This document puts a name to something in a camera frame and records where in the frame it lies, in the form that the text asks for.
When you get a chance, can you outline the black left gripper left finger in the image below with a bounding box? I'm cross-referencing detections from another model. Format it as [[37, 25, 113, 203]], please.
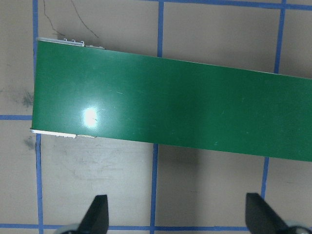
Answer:
[[77, 195, 109, 234]]

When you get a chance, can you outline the green conveyor belt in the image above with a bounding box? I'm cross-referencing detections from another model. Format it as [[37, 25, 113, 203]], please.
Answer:
[[31, 38, 312, 161]]

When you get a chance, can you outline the thin black wire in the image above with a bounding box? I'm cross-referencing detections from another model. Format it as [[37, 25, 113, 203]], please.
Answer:
[[42, 0, 99, 39]]

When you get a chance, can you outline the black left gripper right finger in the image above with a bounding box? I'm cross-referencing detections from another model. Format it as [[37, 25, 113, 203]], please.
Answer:
[[245, 193, 295, 234]]

